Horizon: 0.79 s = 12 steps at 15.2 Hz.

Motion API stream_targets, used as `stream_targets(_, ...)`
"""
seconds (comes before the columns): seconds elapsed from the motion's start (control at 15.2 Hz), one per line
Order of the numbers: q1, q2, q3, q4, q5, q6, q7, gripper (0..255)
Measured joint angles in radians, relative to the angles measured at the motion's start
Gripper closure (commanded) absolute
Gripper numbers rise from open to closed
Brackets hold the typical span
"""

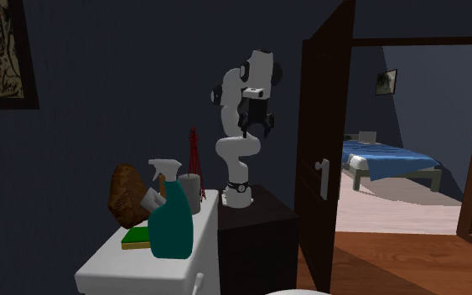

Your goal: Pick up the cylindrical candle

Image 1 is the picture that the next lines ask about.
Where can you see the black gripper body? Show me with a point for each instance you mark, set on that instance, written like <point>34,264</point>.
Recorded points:
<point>255,108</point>

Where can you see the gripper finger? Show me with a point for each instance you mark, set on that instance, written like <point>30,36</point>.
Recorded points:
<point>269,124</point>
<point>243,124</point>

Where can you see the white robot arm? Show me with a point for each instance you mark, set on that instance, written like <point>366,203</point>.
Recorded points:
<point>228,118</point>

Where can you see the dark brown open door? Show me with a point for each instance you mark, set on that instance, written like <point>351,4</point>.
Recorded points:
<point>321,102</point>

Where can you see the grey cylinder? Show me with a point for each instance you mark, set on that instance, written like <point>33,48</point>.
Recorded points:
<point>190,188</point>

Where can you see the dark robot stand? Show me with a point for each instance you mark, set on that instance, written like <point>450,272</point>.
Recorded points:
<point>256,241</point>

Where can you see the bed with blue blanket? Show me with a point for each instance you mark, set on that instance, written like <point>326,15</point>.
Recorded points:
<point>382,161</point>

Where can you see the teal spray bottle white trigger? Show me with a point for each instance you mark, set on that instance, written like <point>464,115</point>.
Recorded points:
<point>172,224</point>

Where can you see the brown rough lump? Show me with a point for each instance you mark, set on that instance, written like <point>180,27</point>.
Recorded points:
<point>125,196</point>

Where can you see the green and yellow sponge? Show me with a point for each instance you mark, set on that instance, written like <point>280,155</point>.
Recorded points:
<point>135,237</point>

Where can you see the white toilet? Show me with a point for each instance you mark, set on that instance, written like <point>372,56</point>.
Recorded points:
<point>137,265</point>

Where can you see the small dark-framed wall picture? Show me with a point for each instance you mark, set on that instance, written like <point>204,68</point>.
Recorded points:
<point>386,82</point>

